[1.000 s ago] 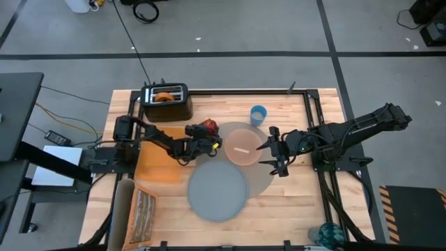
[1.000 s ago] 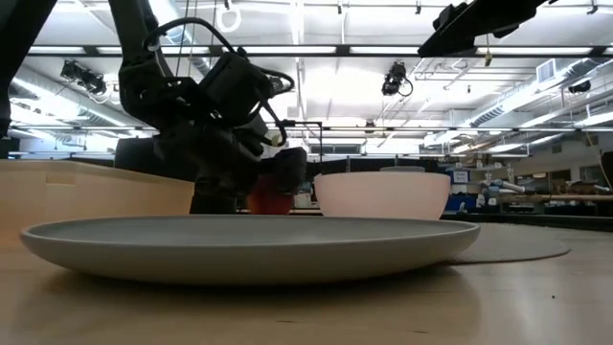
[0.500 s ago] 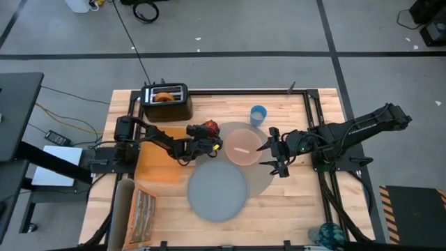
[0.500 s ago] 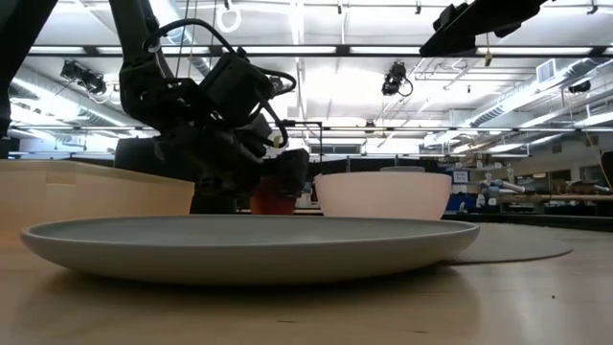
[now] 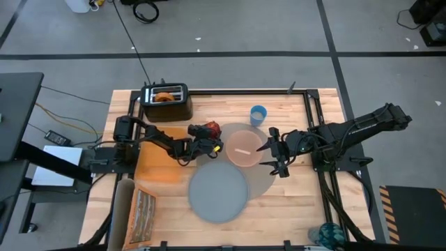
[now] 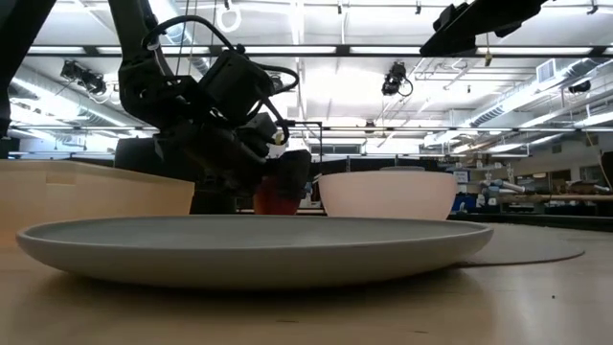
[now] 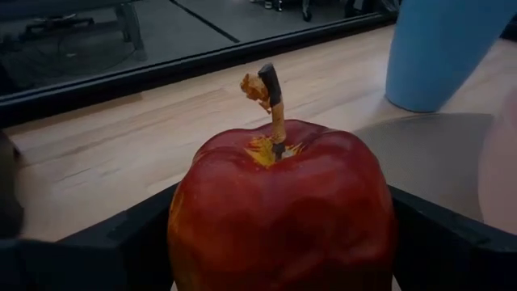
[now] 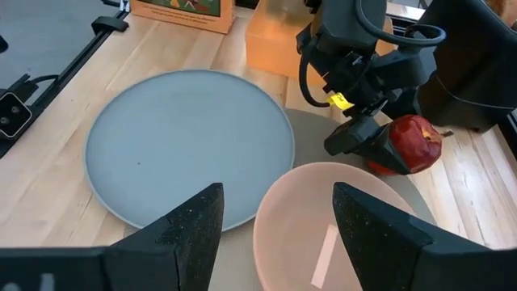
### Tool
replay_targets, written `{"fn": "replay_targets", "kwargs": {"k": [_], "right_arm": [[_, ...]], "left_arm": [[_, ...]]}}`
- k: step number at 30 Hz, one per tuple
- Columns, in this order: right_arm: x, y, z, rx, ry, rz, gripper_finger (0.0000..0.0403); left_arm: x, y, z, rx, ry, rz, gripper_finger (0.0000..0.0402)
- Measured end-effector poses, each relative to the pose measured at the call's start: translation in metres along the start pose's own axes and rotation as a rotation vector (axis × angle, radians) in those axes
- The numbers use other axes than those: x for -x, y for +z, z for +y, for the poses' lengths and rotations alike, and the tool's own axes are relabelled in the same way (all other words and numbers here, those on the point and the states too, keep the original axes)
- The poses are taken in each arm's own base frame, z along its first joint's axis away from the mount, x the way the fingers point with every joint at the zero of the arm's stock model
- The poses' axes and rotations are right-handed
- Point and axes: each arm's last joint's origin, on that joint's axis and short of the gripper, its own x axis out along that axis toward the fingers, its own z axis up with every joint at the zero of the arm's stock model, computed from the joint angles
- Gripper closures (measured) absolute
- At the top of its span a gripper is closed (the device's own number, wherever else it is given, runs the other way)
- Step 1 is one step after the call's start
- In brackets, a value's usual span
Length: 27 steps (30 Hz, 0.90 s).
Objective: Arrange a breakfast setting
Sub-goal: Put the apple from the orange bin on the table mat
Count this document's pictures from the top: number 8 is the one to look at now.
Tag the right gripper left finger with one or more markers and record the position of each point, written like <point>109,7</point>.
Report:
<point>182,250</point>

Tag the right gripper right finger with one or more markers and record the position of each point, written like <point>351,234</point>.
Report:
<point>375,242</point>

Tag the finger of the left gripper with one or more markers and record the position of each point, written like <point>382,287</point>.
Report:
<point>363,141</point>

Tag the red apple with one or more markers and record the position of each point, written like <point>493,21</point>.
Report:
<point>416,141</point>

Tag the pink translucent bowl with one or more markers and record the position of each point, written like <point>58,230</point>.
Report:
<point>295,226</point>

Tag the orange cereal box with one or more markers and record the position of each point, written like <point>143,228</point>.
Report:
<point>182,18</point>

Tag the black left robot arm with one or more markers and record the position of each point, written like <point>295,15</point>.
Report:
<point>343,20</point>

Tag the large grey round plate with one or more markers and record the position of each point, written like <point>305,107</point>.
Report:
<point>311,137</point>

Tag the black aluminium table frame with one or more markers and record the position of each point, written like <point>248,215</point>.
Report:
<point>76,66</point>

